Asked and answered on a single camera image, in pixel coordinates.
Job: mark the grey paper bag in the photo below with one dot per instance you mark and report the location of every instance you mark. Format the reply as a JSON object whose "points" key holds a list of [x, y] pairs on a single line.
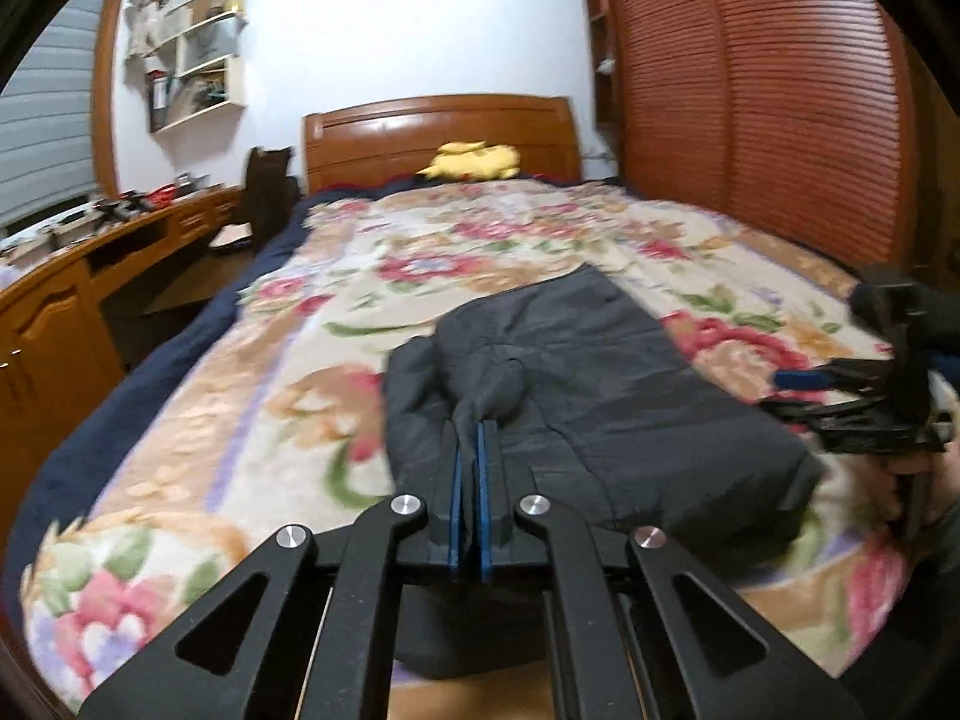
{"points": [[210, 45]]}

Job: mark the white wall shelf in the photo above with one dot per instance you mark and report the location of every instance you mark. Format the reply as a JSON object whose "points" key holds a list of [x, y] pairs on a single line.
{"points": [[225, 90]]}

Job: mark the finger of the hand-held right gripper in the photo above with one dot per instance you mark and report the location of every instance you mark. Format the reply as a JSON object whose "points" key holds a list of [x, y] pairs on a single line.
{"points": [[817, 411], [817, 380]]}

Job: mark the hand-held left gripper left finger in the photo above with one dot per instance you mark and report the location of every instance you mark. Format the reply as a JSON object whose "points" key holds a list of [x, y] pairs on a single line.
{"points": [[454, 510]]}

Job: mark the grey window blind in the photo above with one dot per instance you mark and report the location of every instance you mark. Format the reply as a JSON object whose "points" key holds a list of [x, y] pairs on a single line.
{"points": [[45, 120]]}

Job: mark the yellow plush toy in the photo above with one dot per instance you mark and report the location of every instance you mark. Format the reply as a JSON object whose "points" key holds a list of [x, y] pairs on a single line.
{"points": [[472, 161]]}

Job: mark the row of books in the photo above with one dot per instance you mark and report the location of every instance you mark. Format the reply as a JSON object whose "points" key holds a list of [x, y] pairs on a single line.
{"points": [[187, 94]]}

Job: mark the black zip jacket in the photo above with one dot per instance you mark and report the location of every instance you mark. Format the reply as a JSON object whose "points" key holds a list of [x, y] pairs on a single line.
{"points": [[600, 390]]}

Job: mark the dark wooden chair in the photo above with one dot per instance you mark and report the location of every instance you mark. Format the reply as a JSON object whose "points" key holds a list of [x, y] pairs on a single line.
{"points": [[266, 191]]}

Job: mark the wall socket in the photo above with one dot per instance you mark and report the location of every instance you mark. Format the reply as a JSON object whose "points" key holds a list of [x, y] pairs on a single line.
{"points": [[594, 155]]}

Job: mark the wooden desk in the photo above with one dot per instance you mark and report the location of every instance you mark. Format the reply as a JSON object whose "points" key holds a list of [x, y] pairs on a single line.
{"points": [[60, 315]]}

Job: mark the wooden window frame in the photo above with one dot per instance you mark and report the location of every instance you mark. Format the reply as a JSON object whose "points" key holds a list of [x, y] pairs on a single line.
{"points": [[109, 75]]}

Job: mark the wooden bed headboard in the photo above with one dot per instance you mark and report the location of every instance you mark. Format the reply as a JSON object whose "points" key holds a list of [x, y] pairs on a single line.
{"points": [[405, 131]]}

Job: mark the wooden louvered wardrobe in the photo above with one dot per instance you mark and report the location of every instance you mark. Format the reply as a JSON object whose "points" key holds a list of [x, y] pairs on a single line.
{"points": [[750, 90]]}

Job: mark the person's right forearm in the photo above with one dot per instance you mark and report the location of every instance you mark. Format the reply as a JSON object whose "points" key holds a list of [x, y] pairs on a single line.
{"points": [[934, 600]]}

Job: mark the bed with floral cover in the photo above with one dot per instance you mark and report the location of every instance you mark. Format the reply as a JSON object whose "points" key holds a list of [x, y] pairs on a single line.
{"points": [[315, 360]]}

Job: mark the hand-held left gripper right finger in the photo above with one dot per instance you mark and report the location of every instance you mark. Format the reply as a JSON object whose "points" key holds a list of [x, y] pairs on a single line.
{"points": [[486, 510]]}

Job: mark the black tools on desk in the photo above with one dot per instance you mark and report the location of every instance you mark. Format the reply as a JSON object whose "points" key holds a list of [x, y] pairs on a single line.
{"points": [[120, 206]]}

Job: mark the white round ornament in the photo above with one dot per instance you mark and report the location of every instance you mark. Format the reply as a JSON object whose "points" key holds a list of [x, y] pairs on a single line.
{"points": [[604, 64]]}

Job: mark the red basket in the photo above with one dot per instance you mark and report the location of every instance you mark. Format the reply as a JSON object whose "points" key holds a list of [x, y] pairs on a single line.
{"points": [[163, 196]]}

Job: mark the person's right hand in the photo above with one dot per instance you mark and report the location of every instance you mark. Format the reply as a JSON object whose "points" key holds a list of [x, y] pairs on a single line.
{"points": [[892, 495]]}

